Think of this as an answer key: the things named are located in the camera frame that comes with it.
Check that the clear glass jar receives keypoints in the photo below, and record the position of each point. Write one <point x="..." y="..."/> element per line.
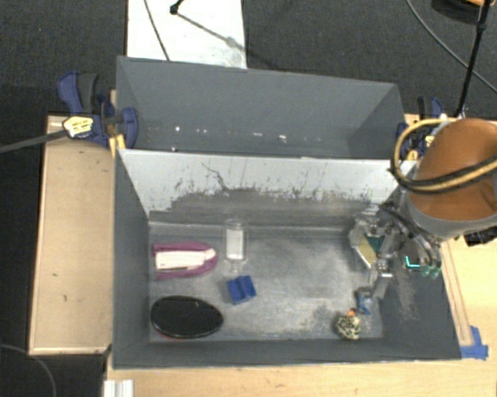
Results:
<point x="235" y="244"/>

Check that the pale wood board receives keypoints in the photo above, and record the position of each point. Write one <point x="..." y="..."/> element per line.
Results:
<point x="76" y="243"/>

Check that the purple and white stapler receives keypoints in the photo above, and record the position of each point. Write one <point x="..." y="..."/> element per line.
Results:
<point x="184" y="260"/>

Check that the spotted toy duck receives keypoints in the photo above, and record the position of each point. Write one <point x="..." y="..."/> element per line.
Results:
<point x="348" y="326"/>

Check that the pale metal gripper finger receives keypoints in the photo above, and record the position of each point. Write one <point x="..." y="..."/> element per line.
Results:
<point x="363" y="291"/>
<point x="382" y="281"/>

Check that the black cylinder on white bracket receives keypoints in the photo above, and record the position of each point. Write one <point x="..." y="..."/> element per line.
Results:
<point x="481" y="236"/>

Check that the blue notched block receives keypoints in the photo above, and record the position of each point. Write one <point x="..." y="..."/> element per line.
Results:
<point x="241" y="290"/>

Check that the grey metal bin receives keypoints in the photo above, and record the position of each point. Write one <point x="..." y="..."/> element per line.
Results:
<point x="294" y="273"/>

